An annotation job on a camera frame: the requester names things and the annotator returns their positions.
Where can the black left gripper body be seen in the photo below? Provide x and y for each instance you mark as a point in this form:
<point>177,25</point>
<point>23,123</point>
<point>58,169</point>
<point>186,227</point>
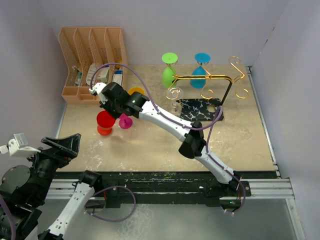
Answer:
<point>46,164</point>

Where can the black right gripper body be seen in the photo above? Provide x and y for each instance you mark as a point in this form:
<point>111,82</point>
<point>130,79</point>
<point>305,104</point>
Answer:
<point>113,109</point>

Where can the magenta plastic wine glass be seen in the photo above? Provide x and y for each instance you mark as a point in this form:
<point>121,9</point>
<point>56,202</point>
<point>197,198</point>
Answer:
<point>125,122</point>

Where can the red plastic wine glass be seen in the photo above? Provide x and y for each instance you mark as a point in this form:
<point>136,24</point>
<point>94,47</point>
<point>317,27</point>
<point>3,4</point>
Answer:
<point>105,123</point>

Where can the yellow plastic wine glass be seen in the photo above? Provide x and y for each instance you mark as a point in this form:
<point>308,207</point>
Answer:
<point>136,89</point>

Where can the clear glass wine glass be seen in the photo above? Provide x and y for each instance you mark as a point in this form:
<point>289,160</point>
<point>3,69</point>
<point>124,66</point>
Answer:
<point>175,94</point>

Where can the green plastic wine glass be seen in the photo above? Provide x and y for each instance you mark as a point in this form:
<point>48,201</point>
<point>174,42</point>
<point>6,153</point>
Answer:
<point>169,59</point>

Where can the blue plastic wine glass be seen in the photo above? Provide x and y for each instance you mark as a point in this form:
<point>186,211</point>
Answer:
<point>201,58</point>

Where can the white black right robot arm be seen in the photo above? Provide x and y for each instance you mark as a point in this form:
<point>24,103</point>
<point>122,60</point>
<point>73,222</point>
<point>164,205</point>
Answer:
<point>190,134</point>

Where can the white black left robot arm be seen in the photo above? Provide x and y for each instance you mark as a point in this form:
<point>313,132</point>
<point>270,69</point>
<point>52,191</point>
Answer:
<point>24,189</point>

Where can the green white small box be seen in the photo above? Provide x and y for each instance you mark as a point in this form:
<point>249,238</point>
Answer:
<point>103,75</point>

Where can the white blister pack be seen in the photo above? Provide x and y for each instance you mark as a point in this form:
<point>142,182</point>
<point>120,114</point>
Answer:
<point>90,73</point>

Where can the yellow object in organizer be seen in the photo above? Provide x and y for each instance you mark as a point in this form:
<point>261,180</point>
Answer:
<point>119,64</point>

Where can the pink plastic file organizer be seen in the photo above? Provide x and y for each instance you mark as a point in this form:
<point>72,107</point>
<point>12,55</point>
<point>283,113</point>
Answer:
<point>83,47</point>

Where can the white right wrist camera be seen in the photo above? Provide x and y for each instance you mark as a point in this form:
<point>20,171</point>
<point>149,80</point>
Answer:
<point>97,90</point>

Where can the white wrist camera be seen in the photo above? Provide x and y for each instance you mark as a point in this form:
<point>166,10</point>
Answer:
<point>18,146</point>
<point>97,90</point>

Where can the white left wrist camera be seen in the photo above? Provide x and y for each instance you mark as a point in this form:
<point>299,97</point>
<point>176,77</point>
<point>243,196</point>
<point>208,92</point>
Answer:
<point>18,146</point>

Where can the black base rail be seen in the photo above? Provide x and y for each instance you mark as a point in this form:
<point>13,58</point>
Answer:
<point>170,188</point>

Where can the gold wire wine glass rack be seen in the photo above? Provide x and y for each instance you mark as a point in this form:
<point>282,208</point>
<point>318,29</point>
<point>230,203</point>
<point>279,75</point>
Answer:
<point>197,108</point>

